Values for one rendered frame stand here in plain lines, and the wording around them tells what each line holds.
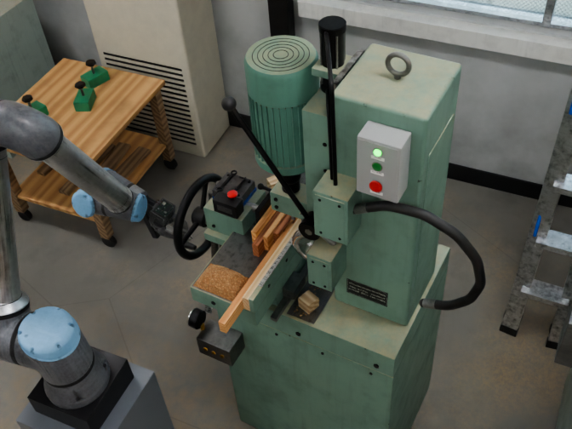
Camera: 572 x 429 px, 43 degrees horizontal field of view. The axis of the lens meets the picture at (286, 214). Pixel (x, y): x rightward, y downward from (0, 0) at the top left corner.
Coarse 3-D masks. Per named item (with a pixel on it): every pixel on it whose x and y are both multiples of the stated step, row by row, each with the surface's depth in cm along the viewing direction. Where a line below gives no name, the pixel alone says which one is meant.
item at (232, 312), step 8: (288, 224) 208; (280, 240) 204; (272, 248) 202; (264, 264) 198; (256, 272) 196; (248, 280) 195; (248, 288) 193; (240, 296) 191; (232, 304) 190; (240, 304) 190; (232, 312) 188; (240, 312) 192; (224, 320) 186; (232, 320) 189; (224, 328) 186
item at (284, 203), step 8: (280, 184) 201; (304, 184) 201; (272, 192) 199; (280, 192) 199; (296, 192) 199; (304, 192) 198; (272, 200) 201; (280, 200) 200; (288, 200) 198; (304, 200) 196; (272, 208) 204; (280, 208) 202; (288, 208) 200; (296, 208) 199; (304, 208) 197; (296, 216) 201
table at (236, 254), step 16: (304, 176) 228; (224, 240) 215; (240, 240) 211; (224, 256) 207; (240, 256) 206; (256, 256) 206; (240, 272) 202; (288, 272) 205; (192, 288) 199; (272, 288) 198; (208, 304) 201; (224, 304) 197; (256, 320) 195
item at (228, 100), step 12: (228, 96) 167; (228, 108) 166; (240, 120) 169; (264, 156) 173; (276, 168) 175; (288, 192) 178; (300, 204) 180; (312, 216) 181; (300, 228) 182; (312, 228) 179
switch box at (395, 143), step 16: (368, 128) 152; (384, 128) 152; (368, 144) 150; (384, 144) 148; (400, 144) 148; (368, 160) 153; (400, 160) 149; (368, 176) 157; (384, 176) 154; (400, 176) 153; (368, 192) 160; (384, 192) 158; (400, 192) 157
